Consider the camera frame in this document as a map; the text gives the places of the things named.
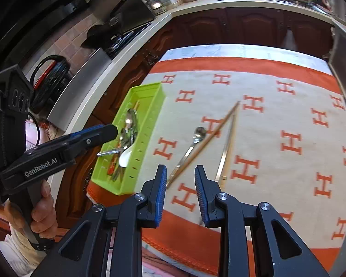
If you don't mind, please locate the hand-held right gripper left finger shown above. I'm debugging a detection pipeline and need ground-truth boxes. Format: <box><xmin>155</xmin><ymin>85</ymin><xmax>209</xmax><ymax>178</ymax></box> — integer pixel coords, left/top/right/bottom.
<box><xmin>30</xmin><ymin>164</ymin><xmax>168</xmax><ymax>277</ymax></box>

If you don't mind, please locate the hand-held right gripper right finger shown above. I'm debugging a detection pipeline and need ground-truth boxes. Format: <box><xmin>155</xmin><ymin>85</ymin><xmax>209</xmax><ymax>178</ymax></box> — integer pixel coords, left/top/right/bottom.
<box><xmin>193</xmin><ymin>164</ymin><xmax>331</xmax><ymax>277</ymax></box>

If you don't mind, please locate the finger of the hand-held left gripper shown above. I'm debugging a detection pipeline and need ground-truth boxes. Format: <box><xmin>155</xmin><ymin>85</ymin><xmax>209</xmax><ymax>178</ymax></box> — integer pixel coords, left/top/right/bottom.
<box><xmin>60</xmin><ymin>123</ymin><xmax>119</xmax><ymax>165</ymax></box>

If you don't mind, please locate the white ceramic spoon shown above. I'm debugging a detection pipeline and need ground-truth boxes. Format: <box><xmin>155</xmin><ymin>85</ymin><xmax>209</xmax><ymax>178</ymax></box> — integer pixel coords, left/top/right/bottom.
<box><xmin>119</xmin><ymin>143</ymin><xmax>137</xmax><ymax>168</ymax></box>

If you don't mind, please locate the green plastic utensil tray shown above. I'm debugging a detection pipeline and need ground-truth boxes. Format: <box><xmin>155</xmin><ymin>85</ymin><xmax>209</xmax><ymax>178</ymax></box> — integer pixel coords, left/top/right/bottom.
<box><xmin>91</xmin><ymin>82</ymin><xmax>165</xmax><ymax>196</ymax></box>

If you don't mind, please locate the thin steel chopstick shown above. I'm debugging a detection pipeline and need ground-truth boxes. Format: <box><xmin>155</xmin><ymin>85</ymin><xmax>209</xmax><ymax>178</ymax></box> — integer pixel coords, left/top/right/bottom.
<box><xmin>215</xmin><ymin>114</ymin><xmax>236</xmax><ymax>183</ymax></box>

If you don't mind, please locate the small steel spoon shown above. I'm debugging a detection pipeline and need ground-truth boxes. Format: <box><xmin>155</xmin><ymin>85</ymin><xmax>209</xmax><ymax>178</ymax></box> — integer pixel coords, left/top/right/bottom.
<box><xmin>173</xmin><ymin>126</ymin><xmax>208</xmax><ymax>176</ymax></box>

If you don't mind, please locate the person's left forearm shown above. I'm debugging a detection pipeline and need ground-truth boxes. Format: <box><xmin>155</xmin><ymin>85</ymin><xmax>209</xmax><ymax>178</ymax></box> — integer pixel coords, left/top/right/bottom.
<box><xmin>0</xmin><ymin>226</ymin><xmax>51</xmax><ymax>276</ymax></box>

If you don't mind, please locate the person's left hand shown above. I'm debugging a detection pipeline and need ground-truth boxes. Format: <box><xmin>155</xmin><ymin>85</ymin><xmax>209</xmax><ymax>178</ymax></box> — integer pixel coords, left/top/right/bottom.
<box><xmin>4</xmin><ymin>179</ymin><xmax>59</xmax><ymax>242</ymax></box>

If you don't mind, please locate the black and red round object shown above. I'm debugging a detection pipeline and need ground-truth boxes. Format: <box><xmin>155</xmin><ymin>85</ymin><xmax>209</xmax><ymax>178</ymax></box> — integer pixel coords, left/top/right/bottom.
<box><xmin>29</xmin><ymin>55</ymin><xmax>71</xmax><ymax>114</ymax></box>

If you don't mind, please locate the orange and white printed blanket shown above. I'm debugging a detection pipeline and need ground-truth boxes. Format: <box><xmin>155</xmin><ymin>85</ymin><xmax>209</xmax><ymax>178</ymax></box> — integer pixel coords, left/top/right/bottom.
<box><xmin>86</xmin><ymin>56</ymin><xmax>346</xmax><ymax>276</ymax></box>

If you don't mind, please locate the steel splash panel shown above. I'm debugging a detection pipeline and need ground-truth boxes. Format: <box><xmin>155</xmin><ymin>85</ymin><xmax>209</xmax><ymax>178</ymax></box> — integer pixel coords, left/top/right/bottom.
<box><xmin>86</xmin><ymin>0</ymin><xmax>156</xmax><ymax>35</ymax></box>

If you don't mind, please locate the steel pot lid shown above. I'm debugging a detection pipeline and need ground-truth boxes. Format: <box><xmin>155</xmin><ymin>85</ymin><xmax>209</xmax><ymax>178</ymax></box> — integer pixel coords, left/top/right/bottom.
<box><xmin>148</xmin><ymin>0</ymin><xmax>166</xmax><ymax>15</ymax></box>

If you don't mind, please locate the black range hood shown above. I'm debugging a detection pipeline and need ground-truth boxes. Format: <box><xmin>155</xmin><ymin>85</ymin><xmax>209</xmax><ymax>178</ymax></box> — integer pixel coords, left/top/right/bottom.
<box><xmin>0</xmin><ymin>0</ymin><xmax>87</xmax><ymax>64</ymax></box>

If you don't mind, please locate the white kitchen countertop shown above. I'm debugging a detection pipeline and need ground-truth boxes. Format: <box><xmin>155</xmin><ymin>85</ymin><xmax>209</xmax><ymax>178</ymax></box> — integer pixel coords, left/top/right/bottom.
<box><xmin>46</xmin><ymin>0</ymin><xmax>346</xmax><ymax>127</ymax></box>

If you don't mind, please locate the black cable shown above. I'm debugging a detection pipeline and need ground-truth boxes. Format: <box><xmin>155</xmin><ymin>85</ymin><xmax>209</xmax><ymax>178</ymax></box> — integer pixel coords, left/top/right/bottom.
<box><xmin>27</xmin><ymin>111</ymin><xmax>41</xmax><ymax>145</ymax></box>

